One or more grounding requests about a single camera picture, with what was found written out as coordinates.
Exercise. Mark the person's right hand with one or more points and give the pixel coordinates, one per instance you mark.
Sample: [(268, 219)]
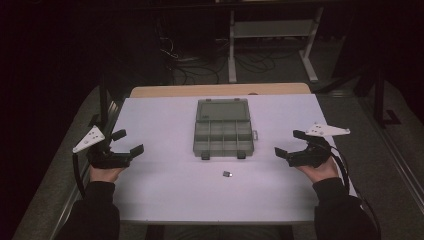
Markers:
[(320, 171)]

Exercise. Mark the white metal stand frame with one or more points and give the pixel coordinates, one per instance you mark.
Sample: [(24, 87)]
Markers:
[(271, 30)]

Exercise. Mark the small dark metal part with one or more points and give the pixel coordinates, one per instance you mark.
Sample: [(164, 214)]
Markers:
[(227, 173)]

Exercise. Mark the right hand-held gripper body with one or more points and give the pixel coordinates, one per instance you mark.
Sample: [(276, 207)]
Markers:
[(311, 157)]

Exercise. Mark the person's left hand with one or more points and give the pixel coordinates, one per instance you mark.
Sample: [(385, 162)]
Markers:
[(105, 174)]

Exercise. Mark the grey plastic compartment box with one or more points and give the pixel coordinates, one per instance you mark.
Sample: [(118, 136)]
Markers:
[(222, 128)]

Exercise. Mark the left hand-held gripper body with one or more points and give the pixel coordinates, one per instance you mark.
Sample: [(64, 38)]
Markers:
[(106, 159)]

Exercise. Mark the black metal stand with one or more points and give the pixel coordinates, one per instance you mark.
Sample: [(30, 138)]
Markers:
[(104, 100), (381, 96)]

